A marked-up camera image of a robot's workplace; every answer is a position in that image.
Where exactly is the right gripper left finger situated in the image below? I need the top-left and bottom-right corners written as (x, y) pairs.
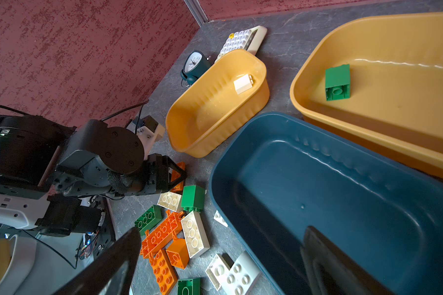
top-left (55, 227), bottom-right (142, 295)

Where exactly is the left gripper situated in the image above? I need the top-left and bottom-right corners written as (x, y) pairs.
top-left (125, 154), bottom-right (187, 195)

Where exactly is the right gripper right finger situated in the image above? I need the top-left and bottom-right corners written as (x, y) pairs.
top-left (300, 226), bottom-right (392, 295)

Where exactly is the orange 2x3 lego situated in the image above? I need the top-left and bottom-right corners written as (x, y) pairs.
top-left (169, 161), bottom-right (187, 194)

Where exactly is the white 2x4 lego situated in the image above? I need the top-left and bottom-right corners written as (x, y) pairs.
top-left (157, 192), bottom-right (183, 212)
top-left (181, 211), bottom-right (210, 259)

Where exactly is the green cube lego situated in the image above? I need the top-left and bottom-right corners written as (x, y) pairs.
top-left (180, 185), bottom-right (206, 213)

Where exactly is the orange long lego chassis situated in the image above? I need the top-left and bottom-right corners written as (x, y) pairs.
top-left (140, 210), bottom-right (185, 259)

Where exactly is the small orange lego brick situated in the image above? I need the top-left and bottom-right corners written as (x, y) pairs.
top-left (166, 238), bottom-right (190, 269)

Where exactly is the white small lego brick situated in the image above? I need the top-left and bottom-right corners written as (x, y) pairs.
top-left (233, 74), bottom-right (254, 95)

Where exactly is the green small lego brick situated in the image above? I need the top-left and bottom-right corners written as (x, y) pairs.
top-left (325, 64), bottom-right (351, 101)

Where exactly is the green 2x4 lego plate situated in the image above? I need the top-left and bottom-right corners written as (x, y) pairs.
top-left (134, 205), bottom-right (162, 237)

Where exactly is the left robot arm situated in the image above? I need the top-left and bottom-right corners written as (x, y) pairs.
top-left (0, 114), bottom-right (187, 295)

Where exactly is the small white lego upper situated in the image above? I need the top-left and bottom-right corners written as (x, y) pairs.
top-left (214, 210), bottom-right (228, 227)

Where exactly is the orange flat 2x4 lego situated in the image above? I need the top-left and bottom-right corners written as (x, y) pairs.
top-left (149, 249), bottom-right (178, 295)

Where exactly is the yellow tub left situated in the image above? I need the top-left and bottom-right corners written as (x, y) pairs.
top-left (166, 49), bottom-right (269, 158)

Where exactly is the yellow tub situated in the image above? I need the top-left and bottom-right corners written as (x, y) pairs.
top-left (166, 49), bottom-right (269, 158)
top-left (290, 12), bottom-right (443, 178)

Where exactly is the small teal alarm clock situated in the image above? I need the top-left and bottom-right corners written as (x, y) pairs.
top-left (180, 50), bottom-right (212, 88)

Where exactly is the dark teal tub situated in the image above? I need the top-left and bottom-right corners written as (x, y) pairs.
top-left (209, 113), bottom-right (443, 295)

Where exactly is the white L-shaped lego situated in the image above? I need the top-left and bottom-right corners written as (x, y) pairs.
top-left (206, 251), bottom-right (261, 295)

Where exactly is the cream calculator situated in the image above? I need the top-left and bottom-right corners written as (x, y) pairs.
top-left (215, 26), bottom-right (268, 62)

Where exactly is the yellow tub right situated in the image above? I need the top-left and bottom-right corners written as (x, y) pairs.
top-left (290, 12), bottom-right (443, 178)

